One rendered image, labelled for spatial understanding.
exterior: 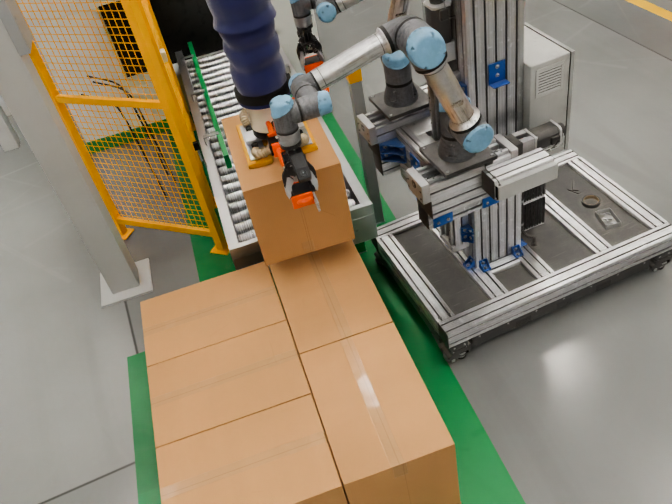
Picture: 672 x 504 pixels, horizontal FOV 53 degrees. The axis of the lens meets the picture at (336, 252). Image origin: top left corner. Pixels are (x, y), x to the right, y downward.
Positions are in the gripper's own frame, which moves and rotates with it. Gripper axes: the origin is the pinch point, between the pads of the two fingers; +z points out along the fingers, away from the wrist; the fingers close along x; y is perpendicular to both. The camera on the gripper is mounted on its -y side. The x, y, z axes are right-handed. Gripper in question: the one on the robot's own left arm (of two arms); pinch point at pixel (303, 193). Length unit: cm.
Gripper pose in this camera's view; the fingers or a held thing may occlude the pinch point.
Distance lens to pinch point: 234.6
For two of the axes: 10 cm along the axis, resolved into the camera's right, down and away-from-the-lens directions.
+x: -9.5, 3.0, -1.0
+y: -2.7, -6.1, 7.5
